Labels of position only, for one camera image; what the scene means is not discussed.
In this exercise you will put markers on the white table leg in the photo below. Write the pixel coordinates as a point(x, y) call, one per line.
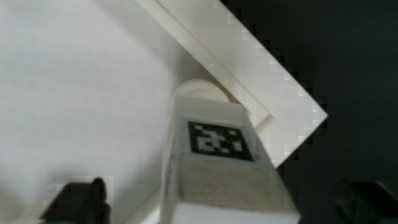
point(220, 184)

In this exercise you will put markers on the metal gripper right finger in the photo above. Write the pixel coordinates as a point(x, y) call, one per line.
point(366, 203)

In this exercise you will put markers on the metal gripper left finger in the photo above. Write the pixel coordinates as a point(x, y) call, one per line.
point(78, 206)

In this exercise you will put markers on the white square tabletop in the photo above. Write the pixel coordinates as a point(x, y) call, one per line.
point(101, 57)

